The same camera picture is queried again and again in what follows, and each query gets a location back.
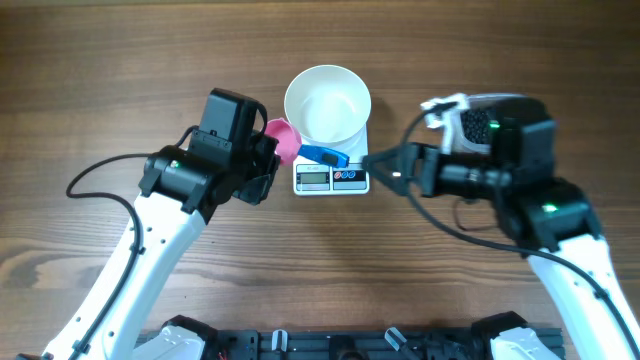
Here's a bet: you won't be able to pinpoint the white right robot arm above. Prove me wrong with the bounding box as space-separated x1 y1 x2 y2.
362 93 639 359

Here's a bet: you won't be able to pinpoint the black beans in container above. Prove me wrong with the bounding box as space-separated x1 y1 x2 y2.
460 110 493 145

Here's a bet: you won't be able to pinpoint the pink scoop blue handle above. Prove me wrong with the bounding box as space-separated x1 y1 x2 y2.
265 118 350 168

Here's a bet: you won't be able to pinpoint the white digital kitchen scale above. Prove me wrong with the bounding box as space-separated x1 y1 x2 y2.
293 126 370 196

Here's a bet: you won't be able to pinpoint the clear plastic container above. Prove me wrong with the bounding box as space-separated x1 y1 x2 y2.
439 93 521 155

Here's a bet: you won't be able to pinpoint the white bowl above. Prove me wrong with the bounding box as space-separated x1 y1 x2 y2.
284 65 372 146

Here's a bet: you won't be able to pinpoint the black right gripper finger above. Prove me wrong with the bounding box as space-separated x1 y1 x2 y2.
362 146 404 173
368 169 408 196

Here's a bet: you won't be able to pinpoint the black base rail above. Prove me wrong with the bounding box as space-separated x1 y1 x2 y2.
132 311 566 360

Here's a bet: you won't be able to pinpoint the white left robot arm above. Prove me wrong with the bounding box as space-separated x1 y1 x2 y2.
40 89 280 360

